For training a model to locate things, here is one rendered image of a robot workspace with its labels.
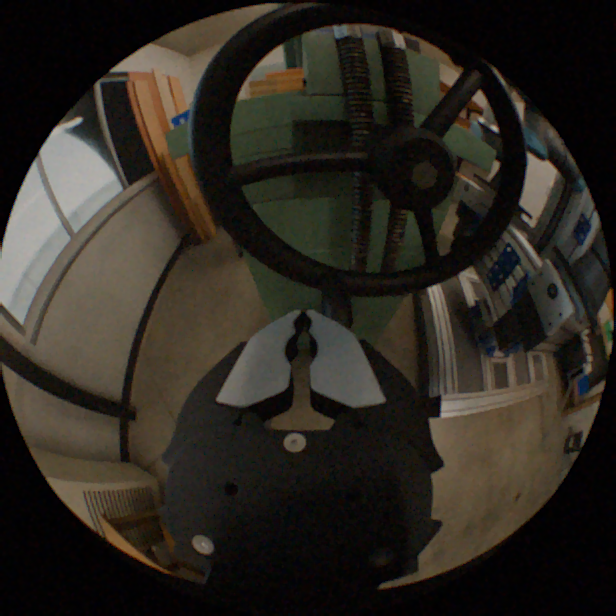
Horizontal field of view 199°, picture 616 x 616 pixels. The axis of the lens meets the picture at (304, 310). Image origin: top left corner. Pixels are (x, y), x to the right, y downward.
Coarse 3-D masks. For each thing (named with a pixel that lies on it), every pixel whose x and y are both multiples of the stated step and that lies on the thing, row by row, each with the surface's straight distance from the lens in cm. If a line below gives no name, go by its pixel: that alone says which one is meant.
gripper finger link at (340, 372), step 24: (312, 312) 11; (312, 336) 9; (336, 336) 9; (312, 360) 8; (336, 360) 8; (360, 360) 8; (312, 384) 7; (336, 384) 7; (360, 384) 7; (312, 408) 8; (336, 408) 7; (360, 408) 7
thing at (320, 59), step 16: (304, 48) 23; (320, 48) 23; (336, 48) 23; (368, 48) 24; (304, 64) 26; (320, 64) 22; (336, 64) 22; (384, 64) 24; (416, 64) 26; (432, 64) 27; (304, 80) 24; (320, 80) 22; (336, 80) 22; (384, 80) 23; (416, 80) 25; (432, 80) 26; (384, 96) 23; (416, 96) 24; (432, 96) 26; (416, 112) 24
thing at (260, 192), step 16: (240, 160) 32; (288, 176) 31; (304, 176) 31; (320, 176) 31; (336, 176) 31; (352, 176) 32; (256, 192) 33; (272, 192) 32; (288, 192) 32; (304, 192) 32; (320, 192) 32; (336, 192) 32; (352, 192) 33; (448, 208) 43
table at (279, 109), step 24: (264, 96) 31; (288, 96) 31; (312, 96) 21; (336, 96) 21; (240, 120) 32; (264, 120) 31; (288, 120) 30; (312, 120) 21; (336, 120) 21; (384, 120) 22; (168, 144) 38; (456, 144) 40; (480, 144) 44; (480, 168) 48
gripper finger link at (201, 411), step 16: (240, 352) 9; (224, 368) 8; (208, 384) 8; (192, 400) 8; (208, 400) 7; (192, 416) 7; (208, 416) 7; (224, 416) 7; (240, 416) 7; (176, 432) 7; (192, 432) 7; (176, 448) 7
